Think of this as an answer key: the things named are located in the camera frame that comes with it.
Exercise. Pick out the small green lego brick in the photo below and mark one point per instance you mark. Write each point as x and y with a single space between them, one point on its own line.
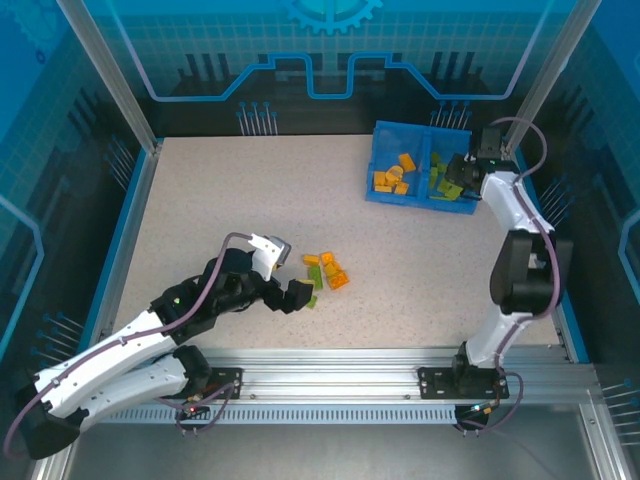
436 159

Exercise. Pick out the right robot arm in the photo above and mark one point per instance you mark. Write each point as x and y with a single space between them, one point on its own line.
505 200

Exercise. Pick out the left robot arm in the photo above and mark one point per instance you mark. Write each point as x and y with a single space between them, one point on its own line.
100 360

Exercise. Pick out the blue two-compartment plastic bin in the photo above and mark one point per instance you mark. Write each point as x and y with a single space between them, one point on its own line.
390 145

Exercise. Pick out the blue table edge strip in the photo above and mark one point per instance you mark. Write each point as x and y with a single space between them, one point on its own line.
575 340
121 235

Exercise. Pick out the small lit electronics connector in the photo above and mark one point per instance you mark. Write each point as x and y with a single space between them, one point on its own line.
192 409
480 410

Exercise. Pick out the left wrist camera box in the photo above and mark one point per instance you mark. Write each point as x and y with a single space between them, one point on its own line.
265 252

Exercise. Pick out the aluminium front rail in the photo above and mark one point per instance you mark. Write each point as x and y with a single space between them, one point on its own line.
325 372

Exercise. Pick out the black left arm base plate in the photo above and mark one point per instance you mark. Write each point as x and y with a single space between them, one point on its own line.
225 377

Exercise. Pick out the aluminium frame post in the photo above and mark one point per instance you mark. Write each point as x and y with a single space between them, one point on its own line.
550 75
110 75

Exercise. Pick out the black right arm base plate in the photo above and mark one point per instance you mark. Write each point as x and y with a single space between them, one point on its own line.
432 382

